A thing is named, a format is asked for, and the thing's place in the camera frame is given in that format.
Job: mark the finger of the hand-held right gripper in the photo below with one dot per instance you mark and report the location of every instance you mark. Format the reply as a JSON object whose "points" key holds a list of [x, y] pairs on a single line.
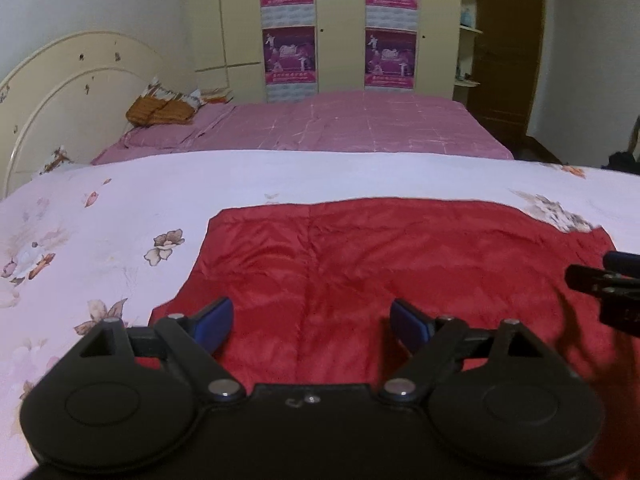
{"points": [[622, 262], [590, 279]]}

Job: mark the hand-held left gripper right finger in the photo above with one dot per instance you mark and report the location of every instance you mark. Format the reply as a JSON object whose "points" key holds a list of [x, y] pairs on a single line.
{"points": [[410, 325]]}

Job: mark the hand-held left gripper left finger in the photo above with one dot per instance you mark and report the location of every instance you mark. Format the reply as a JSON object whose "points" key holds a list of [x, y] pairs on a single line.
{"points": [[215, 322]]}

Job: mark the red down jacket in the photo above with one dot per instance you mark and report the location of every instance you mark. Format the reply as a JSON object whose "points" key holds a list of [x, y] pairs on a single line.
{"points": [[350, 250]]}

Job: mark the black bag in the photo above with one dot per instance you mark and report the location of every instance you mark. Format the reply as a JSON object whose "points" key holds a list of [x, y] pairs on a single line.
{"points": [[625, 164]]}

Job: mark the bed with floral white sheet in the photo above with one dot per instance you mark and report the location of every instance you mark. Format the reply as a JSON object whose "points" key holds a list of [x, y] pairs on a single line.
{"points": [[125, 200]]}

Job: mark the bed with pink cover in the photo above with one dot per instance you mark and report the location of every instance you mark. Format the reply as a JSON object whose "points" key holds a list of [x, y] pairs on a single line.
{"points": [[350, 120]]}

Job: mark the orange cloth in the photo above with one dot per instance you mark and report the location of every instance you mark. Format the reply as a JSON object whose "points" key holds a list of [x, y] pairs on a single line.
{"points": [[157, 112]]}

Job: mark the small floral cloth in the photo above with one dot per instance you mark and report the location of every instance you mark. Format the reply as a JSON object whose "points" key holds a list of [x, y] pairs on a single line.
{"points": [[57, 160]]}

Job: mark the brown wooden door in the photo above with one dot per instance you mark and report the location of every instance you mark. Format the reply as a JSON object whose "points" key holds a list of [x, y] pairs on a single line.
{"points": [[505, 60]]}

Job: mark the cream corner shelf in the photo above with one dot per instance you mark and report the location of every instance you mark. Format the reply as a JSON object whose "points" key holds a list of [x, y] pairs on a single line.
{"points": [[465, 47]]}

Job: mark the cream round headboard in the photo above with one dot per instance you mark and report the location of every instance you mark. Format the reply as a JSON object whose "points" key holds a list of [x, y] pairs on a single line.
{"points": [[75, 85]]}

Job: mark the blue bottle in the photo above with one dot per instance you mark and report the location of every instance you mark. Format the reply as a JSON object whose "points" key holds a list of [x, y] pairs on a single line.
{"points": [[466, 17]]}

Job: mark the cream wardrobe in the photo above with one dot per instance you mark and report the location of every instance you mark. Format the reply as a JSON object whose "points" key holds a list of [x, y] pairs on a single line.
{"points": [[340, 35]]}

